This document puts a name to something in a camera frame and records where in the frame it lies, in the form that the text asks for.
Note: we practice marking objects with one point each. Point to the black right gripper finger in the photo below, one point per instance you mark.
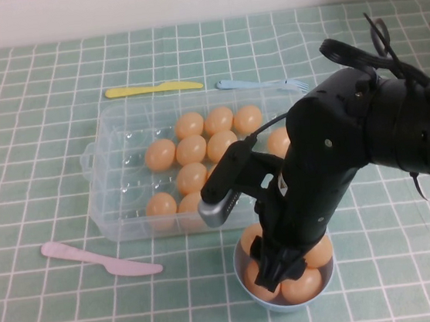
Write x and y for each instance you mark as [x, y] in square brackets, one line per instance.
[293, 266]
[267, 275]

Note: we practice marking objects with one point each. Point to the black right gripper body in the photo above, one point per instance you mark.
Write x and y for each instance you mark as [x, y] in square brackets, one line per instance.
[316, 165]

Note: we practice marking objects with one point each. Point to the clear plastic egg box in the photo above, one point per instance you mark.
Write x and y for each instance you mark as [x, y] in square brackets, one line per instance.
[123, 171]

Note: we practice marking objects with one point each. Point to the light blue bowl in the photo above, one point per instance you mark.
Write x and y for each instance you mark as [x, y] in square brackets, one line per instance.
[254, 300]

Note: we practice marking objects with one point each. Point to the blue plastic fork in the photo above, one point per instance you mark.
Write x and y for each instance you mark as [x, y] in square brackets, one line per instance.
[245, 84]

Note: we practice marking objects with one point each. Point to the pink plastic knife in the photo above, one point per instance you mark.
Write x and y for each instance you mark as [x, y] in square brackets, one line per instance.
[94, 260]

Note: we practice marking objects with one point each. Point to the yellow plastic knife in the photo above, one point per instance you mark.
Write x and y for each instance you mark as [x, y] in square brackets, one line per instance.
[141, 89]

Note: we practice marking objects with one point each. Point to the green checked tablecloth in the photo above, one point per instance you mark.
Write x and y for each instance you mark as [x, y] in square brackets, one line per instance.
[23, 151]

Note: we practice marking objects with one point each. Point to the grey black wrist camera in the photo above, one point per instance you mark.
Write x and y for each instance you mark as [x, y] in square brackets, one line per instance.
[220, 176]

